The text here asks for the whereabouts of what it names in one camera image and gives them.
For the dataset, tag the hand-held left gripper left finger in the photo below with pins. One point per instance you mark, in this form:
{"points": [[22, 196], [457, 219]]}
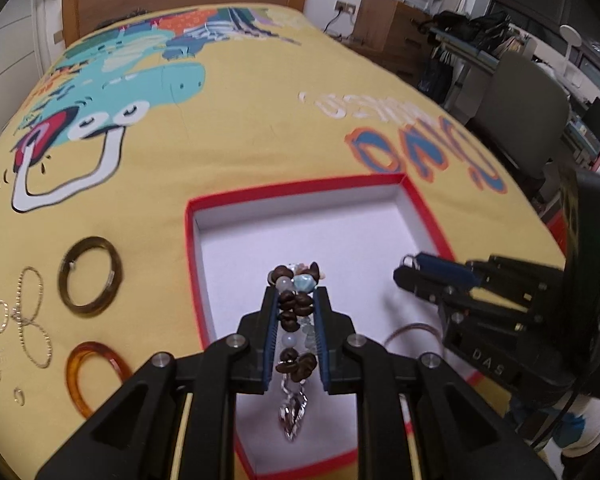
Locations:
{"points": [[266, 345]]}

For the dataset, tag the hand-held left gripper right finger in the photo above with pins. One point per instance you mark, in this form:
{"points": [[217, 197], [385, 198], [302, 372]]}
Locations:
{"points": [[322, 345]]}

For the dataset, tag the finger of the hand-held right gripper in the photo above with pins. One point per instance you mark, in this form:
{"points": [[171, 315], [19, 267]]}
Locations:
{"points": [[415, 282], [445, 267]]}

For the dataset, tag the thin metal bangle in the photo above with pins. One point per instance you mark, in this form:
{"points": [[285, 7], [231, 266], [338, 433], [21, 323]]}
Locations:
{"points": [[410, 328]]}

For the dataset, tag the red jewelry box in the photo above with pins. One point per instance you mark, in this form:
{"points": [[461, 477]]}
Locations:
{"points": [[290, 230]]}

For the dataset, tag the amber bangle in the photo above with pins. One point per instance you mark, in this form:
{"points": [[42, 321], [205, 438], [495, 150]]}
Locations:
{"points": [[72, 380]]}

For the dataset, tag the dark brown bangle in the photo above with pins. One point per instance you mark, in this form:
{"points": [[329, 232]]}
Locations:
{"points": [[63, 282]]}

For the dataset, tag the grey office chair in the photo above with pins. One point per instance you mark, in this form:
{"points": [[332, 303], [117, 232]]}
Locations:
{"points": [[525, 105]]}

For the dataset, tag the dark blue bag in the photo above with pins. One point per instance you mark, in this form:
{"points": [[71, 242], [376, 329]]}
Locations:
{"points": [[436, 82]]}

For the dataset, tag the grey desk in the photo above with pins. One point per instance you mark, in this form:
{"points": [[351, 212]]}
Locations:
{"points": [[475, 55]]}

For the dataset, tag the wooden nightstand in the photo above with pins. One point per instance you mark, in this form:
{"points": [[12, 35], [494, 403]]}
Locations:
{"points": [[390, 30]]}

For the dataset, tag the black bag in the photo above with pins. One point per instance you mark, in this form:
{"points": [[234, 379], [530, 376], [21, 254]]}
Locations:
{"points": [[475, 25]]}

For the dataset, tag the white desk lamp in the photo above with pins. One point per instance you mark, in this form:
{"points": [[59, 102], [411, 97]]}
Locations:
{"points": [[570, 40]]}

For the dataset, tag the wall socket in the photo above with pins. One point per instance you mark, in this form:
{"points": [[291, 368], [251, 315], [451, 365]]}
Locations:
{"points": [[345, 7]]}

